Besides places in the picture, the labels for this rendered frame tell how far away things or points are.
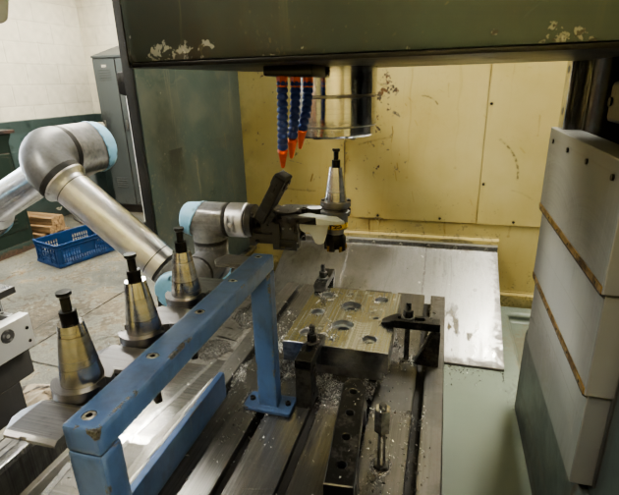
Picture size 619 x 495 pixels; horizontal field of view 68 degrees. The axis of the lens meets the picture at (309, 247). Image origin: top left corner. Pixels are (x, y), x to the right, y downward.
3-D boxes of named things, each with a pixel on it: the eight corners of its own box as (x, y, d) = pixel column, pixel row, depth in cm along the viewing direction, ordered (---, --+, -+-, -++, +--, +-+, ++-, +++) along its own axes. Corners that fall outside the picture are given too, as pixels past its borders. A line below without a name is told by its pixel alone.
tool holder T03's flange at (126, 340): (161, 357, 58) (158, 340, 57) (114, 357, 58) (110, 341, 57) (177, 331, 64) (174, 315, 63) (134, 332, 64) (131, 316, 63)
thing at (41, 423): (-6, 436, 44) (-8, 430, 44) (38, 402, 49) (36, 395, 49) (53, 450, 42) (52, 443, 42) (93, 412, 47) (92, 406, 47)
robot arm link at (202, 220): (196, 231, 108) (192, 195, 106) (240, 234, 106) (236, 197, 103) (179, 242, 101) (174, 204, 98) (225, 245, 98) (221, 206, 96)
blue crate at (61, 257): (59, 270, 411) (54, 247, 404) (34, 261, 434) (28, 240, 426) (120, 249, 460) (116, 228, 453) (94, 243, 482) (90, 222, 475)
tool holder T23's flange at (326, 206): (350, 216, 91) (350, 204, 90) (319, 216, 91) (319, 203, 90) (351, 208, 97) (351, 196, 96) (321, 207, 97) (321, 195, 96)
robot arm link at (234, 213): (236, 198, 103) (221, 207, 95) (255, 198, 102) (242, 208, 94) (239, 230, 105) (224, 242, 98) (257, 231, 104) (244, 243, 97)
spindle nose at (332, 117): (379, 138, 81) (381, 65, 77) (289, 140, 82) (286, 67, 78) (372, 129, 96) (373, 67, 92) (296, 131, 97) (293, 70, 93)
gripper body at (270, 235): (309, 240, 102) (257, 237, 105) (308, 201, 99) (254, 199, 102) (300, 251, 95) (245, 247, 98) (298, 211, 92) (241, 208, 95)
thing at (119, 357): (78, 370, 54) (76, 364, 54) (107, 347, 59) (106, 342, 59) (129, 379, 52) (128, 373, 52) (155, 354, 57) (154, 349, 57)
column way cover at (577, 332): (560, 486, 74) (626, 164, 56) (519, 336, 117) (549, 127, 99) (594, 492, 72) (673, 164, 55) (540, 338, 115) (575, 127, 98)
